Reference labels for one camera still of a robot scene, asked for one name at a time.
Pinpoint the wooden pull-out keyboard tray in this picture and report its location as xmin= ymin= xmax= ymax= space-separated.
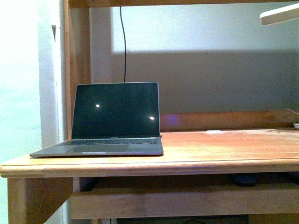
xmin=70 ymin=183 xmax=299 ymax=219

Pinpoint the grey open laptop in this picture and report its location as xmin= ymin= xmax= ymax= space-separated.
xmin=30 ymin=82 xmax=164 ymax=158

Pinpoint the black hanging cable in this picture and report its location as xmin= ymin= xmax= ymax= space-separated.
xmin=119 ymin=6 xmax=128 ymax=83

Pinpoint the wooden desk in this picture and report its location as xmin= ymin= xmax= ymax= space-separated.
xmin=0 ymin=0 xmax=299 ymax=224

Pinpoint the dark grey computer mouse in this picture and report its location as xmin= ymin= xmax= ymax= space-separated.
xmin=230 ymin=173 xmax=256 ymax=187

